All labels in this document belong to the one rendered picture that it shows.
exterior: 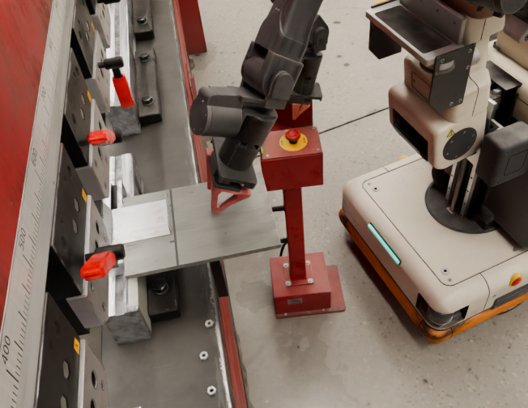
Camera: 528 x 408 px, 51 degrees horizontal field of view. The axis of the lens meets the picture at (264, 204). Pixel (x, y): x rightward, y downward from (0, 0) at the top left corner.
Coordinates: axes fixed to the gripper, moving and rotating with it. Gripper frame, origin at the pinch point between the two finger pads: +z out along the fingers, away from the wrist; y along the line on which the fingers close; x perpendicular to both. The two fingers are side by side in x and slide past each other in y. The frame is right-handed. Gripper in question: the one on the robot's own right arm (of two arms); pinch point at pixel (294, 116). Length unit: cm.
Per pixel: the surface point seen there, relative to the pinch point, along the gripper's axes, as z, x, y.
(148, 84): -2.3, -4.9, 38.8
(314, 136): -1.0, 9.0, -4.0
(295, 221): 33.6, 8.3, -6.8
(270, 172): 6.7, 15.3, 6.9
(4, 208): -55, 86, 46
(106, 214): -13, 49, 43
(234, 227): -17, 55, 21
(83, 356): -39, 89, 41
